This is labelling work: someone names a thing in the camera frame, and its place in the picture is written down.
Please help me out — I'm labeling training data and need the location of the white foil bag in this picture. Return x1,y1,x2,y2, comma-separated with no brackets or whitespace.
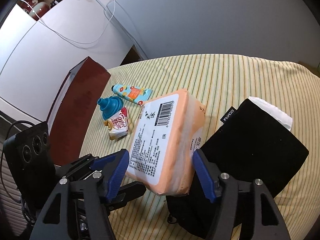
248,96,293,131

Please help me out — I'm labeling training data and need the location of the red ceramic teapot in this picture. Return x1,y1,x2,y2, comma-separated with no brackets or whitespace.
27,0,50,21

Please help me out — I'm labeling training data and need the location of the white cable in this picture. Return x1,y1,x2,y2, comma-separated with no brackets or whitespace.
17,0,131,49

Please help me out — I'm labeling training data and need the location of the red white coffee mate packet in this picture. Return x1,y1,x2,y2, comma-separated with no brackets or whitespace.
104,107,129,140

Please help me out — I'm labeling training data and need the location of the black flyco pouch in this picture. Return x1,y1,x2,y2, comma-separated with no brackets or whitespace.
167,99,309,239

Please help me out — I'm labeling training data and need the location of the orange tissue pack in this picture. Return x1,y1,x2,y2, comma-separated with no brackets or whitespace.
126,89,206,196

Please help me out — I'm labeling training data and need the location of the blue collapsible silicone funnel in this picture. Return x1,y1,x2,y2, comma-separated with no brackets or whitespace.
97,96,124,120

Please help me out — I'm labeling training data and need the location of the dark red cardboard box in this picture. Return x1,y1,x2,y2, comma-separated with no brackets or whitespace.
47,56,111,166

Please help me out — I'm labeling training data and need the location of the light blue cream tube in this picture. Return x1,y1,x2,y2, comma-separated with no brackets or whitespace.
111,84,152,106

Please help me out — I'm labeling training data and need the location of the white cabinet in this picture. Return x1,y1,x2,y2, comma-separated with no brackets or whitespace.
1,0,133,123

